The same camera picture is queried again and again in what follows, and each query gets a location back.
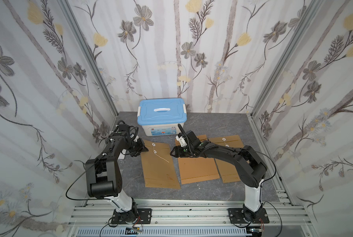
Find kraft file bag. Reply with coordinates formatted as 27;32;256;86
141;140;180;190
174;134;221;185
209;135;244;183

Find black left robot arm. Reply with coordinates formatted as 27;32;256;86
81;120;149;225

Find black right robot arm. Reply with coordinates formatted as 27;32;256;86
170;124;269;225

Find clear plastic zip bag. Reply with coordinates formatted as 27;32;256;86
118;149;127;160

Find blue lid storage box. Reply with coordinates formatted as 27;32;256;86
137;98;187;136

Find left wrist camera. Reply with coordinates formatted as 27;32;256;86
131;133;140;142

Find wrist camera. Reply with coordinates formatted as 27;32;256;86
131;133;140;142
175;135;187;147

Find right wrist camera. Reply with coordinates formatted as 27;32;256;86
175;135;187;147

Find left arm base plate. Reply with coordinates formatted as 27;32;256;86
108;208;152;225

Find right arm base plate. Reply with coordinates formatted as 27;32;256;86
228;208;270;225

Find white slotted cable duct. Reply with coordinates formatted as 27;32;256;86
73;226;252;237

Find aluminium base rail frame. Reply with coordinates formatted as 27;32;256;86
66;199;318;237

